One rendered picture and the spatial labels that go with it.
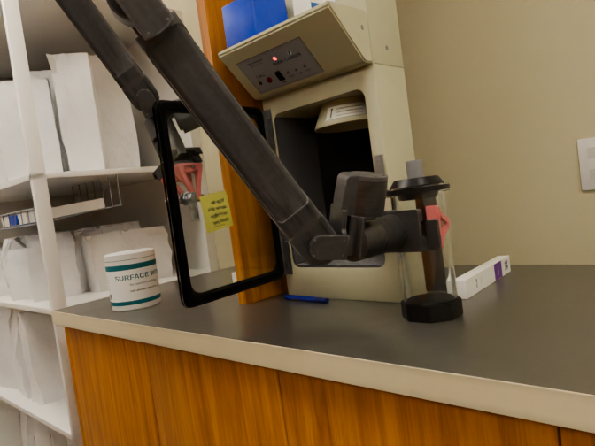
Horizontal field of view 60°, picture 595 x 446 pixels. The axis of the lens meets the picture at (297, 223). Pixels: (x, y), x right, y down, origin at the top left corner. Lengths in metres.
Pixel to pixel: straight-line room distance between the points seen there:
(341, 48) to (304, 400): 0.64
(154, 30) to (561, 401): 0.58
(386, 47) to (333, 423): 0.71
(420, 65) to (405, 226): 0.75
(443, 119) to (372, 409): 0.87
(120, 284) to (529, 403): 1.04
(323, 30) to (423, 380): 0.64
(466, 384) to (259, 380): 0.42
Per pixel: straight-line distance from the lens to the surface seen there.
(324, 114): 1.14
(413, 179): 0.86
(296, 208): 0.68
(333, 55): 1.04
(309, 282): 1.18
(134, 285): 1.39
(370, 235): 0.73
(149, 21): 0.61
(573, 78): 1.33
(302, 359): 0.82
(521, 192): 1.36
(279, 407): 0.95
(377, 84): 1.04
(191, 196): 1.00
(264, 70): 1.14
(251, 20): 1.12
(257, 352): 0.89
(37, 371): 2.29
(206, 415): 1.14
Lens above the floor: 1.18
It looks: 3 degrees down
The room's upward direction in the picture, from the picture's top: 8 degrees counter-clockwise
